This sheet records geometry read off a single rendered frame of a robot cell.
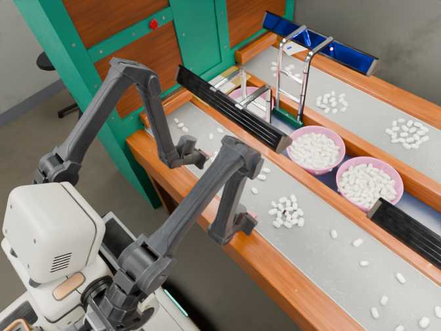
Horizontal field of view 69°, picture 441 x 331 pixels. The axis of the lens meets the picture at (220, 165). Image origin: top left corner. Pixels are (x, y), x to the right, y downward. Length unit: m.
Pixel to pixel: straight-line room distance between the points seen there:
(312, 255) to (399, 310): 0.33
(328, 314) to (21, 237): 0.95
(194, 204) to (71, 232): 0.27
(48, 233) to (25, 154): 2.45
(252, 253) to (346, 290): 0.36
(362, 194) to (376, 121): 0.45
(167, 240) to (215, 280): 1.31
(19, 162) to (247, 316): 2.22
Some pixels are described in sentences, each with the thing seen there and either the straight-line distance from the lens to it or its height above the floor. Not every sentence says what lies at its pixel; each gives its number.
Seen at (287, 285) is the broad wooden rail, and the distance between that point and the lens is 1.25.
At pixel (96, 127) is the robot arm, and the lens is 1.01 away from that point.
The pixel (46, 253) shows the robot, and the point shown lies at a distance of 0.78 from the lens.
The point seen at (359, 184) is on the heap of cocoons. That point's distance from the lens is 1.51.
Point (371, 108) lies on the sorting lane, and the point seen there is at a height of 0.74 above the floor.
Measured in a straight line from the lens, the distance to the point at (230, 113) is 1.27.
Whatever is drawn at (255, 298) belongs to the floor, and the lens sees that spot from 2.02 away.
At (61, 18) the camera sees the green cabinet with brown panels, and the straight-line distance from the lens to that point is 1.37.
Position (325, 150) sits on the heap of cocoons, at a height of 0.73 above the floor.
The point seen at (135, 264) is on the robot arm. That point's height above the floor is 1.27.
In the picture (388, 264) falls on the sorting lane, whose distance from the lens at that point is 1.38.
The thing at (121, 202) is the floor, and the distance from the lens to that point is 2.47.
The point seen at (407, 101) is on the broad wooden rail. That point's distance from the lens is 1.89.
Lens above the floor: 1.96
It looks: 53 degrees down
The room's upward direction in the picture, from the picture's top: 10 degrees counter-clockwise
